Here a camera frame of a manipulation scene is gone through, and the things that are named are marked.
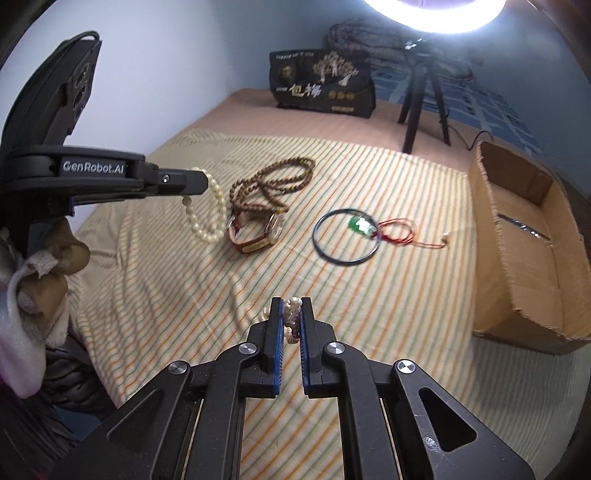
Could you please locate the small pearl bead bracelet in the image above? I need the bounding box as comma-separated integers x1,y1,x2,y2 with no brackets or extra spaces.
259,297,304,345

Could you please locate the cream large bead bracelet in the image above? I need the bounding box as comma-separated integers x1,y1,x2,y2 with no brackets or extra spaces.
181,166,230,245

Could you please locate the brown wooden bead necklace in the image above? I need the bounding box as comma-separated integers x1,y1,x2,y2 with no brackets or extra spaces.
228,156,317,218

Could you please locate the red strap wristwatch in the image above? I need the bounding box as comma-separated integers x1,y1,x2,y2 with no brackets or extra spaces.
228,212,286,254

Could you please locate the dark blue bangle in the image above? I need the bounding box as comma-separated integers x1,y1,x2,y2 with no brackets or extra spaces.
311,207,384,267

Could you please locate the green pendant red cord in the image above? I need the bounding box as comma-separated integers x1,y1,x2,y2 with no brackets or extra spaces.
346,215,452,249

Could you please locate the tan bed blanket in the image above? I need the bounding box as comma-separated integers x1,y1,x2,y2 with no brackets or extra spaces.
147,87,482,176

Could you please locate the striped yellow cloth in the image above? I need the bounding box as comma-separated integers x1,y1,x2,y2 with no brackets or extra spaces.
70,130,590,478

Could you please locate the black snack bag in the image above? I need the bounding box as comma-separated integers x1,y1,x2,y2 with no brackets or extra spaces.
269,49,376,118

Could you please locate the cardboard box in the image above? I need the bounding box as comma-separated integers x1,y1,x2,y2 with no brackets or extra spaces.
468,142,590,355

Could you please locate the folded floral quilt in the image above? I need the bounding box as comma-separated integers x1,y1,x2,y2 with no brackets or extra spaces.
324,18,475,81

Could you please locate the blue patterned bedsheet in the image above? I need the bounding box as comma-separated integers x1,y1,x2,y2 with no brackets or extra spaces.
372,68,542,156

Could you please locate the black tripod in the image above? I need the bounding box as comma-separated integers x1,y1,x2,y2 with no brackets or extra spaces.
398,39,451,154

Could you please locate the black power cable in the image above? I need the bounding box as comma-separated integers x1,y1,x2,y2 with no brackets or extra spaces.
445,124,495,151

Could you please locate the ring light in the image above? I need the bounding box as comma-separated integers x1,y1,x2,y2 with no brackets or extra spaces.
366,0,506,35

